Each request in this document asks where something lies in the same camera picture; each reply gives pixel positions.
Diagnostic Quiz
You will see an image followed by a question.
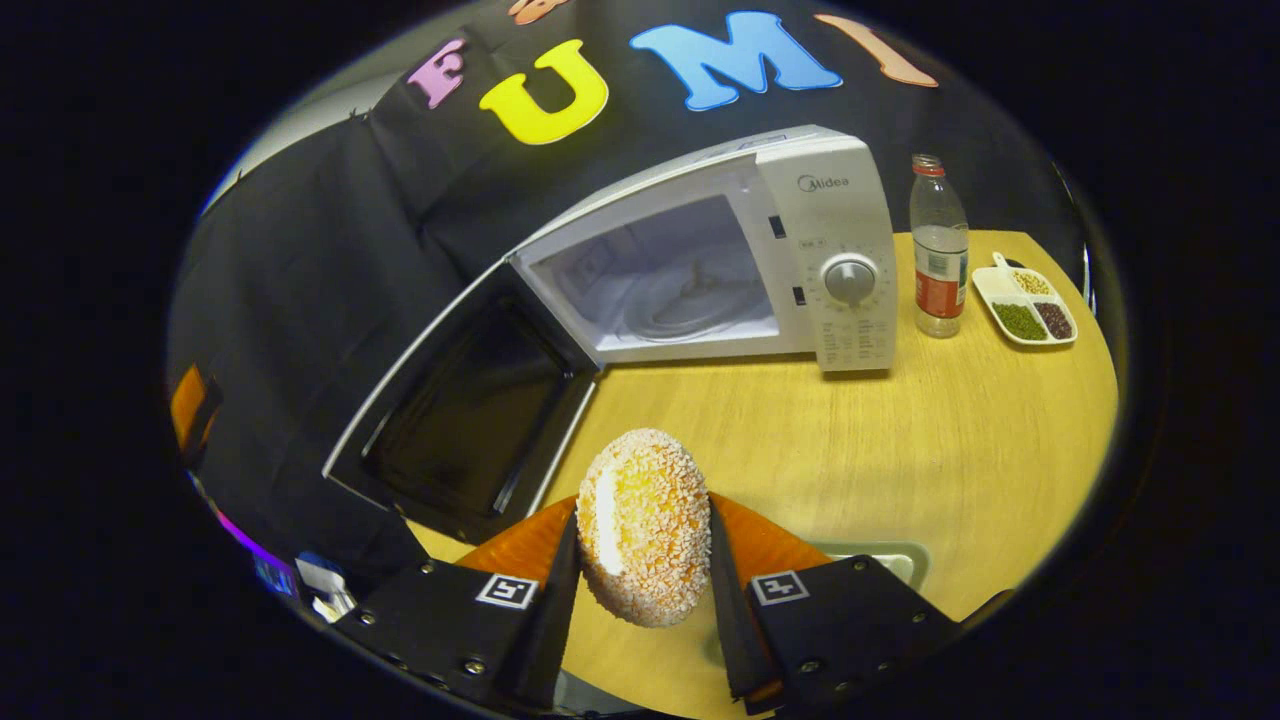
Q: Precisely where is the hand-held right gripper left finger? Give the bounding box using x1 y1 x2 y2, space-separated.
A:
335 497 581 713

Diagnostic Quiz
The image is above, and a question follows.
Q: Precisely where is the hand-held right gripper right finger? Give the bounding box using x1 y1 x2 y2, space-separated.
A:
708 492 961 716

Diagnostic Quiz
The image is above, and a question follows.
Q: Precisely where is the crumb-coated bread roll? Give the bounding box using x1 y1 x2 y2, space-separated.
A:
576 428 713 629

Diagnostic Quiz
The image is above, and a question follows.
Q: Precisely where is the white microwave oven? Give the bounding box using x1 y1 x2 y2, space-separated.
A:
322 124 899 546

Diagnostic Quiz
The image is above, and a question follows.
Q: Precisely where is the pale green square tray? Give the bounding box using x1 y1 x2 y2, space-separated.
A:
810 540 931 591

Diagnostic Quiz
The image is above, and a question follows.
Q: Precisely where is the clear bottle with red label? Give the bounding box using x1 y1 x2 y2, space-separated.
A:
909 153 970 339

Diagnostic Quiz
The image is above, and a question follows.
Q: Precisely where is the white divided dish of beans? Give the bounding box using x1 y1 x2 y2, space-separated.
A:
972 252 1079 347

